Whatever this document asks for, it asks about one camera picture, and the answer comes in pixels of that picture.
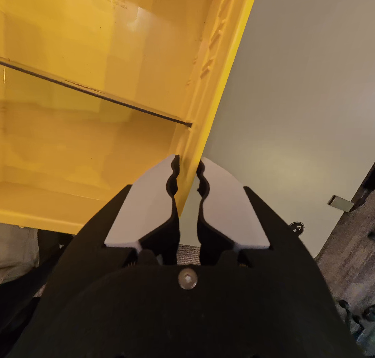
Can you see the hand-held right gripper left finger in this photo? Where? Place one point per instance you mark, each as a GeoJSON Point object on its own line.
{"type": "Point", "coordinates": [140, 208]}

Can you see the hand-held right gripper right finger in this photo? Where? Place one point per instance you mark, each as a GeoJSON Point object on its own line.
{"type": "Point", "coordinates": [234, 211]}

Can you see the yellow plastic bin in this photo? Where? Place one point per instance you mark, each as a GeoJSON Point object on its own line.
{"type": "Point", "coordinates": [88, 26]}

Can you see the round black button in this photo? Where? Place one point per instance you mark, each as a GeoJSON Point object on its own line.
{"type": "Point", "coordinates": [296, 228]}

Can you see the black divider in yellow bin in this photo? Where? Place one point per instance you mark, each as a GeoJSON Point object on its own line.
{"type": "Point", "coordinates": [184, 123]}

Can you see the person's leg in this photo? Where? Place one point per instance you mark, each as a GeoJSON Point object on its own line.
{"type": "Point", "coordinates": [17, 252]}

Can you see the black chair base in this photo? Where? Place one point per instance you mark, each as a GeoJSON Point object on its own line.
{"type": "Point", "coordinates": [345, 308]}

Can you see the silver metal bracket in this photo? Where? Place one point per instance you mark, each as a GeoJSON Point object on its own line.
{"type": "Point", "coordinates": [341, 203]}

